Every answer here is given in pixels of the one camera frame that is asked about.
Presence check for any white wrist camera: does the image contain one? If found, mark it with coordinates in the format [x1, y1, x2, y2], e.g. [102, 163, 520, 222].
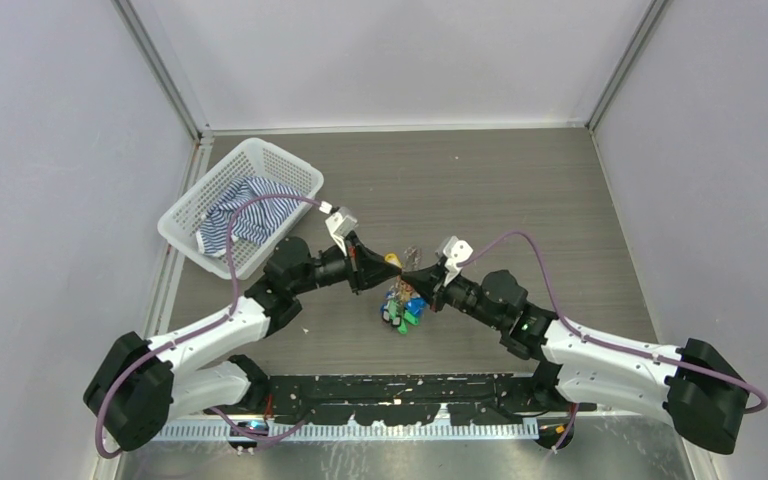
[325, 207, 358, 256]
[435, 236, 473, 286]

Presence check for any blue white striped cloth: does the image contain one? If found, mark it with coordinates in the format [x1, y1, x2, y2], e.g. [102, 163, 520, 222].
[195, 176, 301, 257]

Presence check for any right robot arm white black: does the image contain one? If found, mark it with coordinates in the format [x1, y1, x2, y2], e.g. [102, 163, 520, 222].
[402, 264, 749, 455]

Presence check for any large metal keyring with rings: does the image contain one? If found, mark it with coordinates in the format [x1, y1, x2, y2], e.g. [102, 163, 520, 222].
[390, 246, 422, 304]

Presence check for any white perforated plastic basket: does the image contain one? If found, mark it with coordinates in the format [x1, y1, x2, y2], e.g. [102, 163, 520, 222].
[158, 138, 324, 280]

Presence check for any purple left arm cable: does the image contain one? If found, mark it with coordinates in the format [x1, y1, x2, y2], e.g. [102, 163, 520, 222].
[94, 193, 332, 460]

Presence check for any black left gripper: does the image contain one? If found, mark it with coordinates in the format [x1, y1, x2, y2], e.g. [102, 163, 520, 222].
[291, 232, 401, 296]

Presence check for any yellow key tag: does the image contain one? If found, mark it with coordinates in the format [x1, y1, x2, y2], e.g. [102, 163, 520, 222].
[385, 253, 401, 266]

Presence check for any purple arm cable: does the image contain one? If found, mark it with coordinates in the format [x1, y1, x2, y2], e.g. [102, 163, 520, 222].
[460, 230, 768, 415]
[94, 193, 332, 460]

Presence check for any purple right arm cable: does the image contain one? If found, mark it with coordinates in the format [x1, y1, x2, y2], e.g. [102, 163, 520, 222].
[460, 230, 768, 415]

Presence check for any green key tag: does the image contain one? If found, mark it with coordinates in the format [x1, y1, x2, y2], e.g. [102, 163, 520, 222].
[380, 299, 421, 335]

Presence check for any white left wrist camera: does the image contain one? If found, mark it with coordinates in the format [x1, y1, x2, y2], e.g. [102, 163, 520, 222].
[325, 207, 358, 256]

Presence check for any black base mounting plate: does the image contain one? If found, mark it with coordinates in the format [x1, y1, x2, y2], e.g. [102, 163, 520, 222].
[220, 355, 571, 427]

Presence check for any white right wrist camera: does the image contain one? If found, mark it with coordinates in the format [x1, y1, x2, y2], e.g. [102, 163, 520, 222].
[435, 236, 473, 286]

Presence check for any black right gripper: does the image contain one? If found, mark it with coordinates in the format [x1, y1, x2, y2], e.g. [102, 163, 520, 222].
[403, 259, 504, 330]

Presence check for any blue key tag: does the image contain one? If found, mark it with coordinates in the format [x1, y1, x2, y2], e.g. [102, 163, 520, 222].
[405, 298, 427, 317]

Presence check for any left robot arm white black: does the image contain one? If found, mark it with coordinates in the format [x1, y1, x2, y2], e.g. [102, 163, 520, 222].
[83, 233, 401, 459]

